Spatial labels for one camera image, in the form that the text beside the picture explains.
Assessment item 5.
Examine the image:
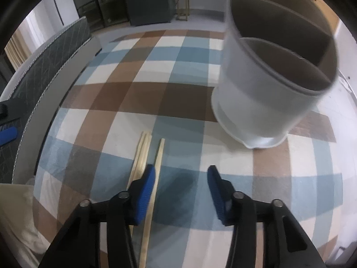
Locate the white grey-rimmed utensil holder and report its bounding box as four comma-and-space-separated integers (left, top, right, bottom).
210, 0, 339, 149

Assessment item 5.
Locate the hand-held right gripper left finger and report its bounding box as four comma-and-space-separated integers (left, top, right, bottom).
37, 164, 155, 268

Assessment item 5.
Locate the dark glass cabinet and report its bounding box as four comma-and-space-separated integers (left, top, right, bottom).
68, 0, 129, 32

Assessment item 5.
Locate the pale wooden chopstick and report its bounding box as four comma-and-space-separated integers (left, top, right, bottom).
139, 138, 166, 268
127, 131, 148, 190
131, 131, 153, 183

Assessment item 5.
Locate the grey quilted mattress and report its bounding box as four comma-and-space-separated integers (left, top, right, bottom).
0, 16, 92, 185

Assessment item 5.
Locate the plaid tablecloth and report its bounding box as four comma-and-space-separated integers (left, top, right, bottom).
32, 29, 345, 268

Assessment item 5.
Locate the dark grey refrigerator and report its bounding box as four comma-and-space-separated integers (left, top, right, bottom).
124, 0, 175, 26

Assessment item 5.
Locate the wooden door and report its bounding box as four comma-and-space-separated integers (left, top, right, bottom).
304, 0, 341, 35

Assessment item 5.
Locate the cream cloth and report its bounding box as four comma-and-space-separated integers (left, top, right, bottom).
0, 184, 53, 268

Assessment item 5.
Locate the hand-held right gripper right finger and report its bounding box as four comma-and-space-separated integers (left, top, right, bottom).
208, 165, 327, 268

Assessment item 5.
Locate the white wardrobe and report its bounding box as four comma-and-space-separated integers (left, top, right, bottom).
28, 0, 74, 35

